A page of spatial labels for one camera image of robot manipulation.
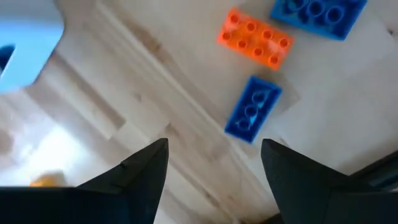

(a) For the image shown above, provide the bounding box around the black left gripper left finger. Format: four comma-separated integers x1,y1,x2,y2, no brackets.
0,138,170,224

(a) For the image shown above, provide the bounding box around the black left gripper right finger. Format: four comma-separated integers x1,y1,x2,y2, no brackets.
260,138,398,224

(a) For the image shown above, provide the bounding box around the blue toy brick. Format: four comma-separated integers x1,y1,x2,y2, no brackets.
224,75,283,144
269,0,369,41

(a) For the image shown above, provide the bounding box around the yellow toy brick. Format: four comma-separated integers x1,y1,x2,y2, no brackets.
29,170,68,188

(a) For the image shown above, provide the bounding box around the orange toy brick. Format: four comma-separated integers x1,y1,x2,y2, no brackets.
216,7,295,72

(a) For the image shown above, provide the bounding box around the light blue plastic bin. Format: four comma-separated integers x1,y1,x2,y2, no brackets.
0,0,65,95

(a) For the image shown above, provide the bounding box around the black table frame rail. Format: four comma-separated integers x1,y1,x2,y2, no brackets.
350,151,398,191

